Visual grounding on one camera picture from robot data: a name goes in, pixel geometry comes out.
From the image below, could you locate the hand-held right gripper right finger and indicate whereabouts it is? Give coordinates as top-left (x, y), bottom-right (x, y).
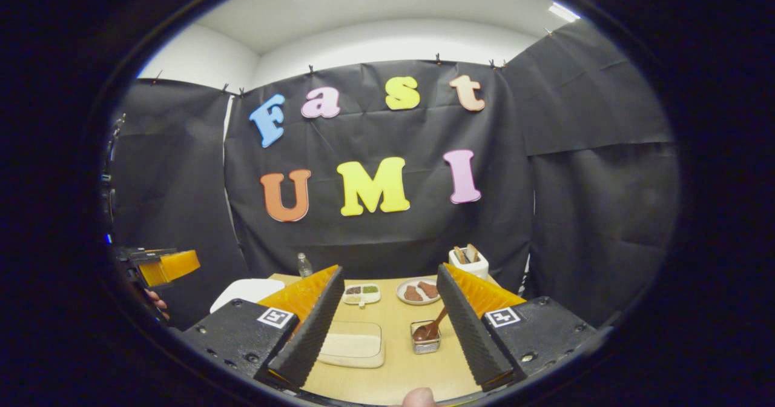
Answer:
top-left (436, 263), bottom-right (600, 392)

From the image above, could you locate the black backdrop cloth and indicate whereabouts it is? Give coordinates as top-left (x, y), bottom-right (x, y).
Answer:
top-left (106, 19), bottom-right (680, 329)

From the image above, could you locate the wire chopstick holder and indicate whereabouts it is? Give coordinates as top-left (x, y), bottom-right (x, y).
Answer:
top-left (410, 319), bottom-right (441, 355)

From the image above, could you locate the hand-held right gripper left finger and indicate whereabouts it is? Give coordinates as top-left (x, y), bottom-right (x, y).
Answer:
top-left (182, 265), bottom-right (346, 389)

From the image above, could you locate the white toaster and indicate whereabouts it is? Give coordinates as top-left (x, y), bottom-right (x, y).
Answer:
top-left (448, 243), bottom-right (490, 280)

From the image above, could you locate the clear plastic container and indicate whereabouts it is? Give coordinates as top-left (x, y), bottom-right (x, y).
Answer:
top-left (316, 321), bottom-right (386, 369)

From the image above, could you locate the brown wooden spoon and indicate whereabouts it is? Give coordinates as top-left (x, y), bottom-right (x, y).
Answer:
top-left (413, 307), bottom-right (449, 342)

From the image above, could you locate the white rice cooker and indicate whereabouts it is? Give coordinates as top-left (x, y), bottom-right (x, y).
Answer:
top-left (209, 278), bottom-right (286, 314)

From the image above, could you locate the small ceiling light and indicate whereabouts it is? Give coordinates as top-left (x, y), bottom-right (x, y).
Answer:
top-left (548, 2), bottom-right (581, 23)

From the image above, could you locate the white round plate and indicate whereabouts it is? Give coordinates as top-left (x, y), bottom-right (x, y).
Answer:
top-left (397, 277), bottom-right (443, 306)

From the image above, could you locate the white rice heap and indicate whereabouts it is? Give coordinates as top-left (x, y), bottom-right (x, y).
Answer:
top-left (324, 333), bottom-right (381, 359)

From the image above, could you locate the white divided bean dish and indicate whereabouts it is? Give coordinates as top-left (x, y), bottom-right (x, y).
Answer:
top-left (342, 283), bottom-right (382, 308)

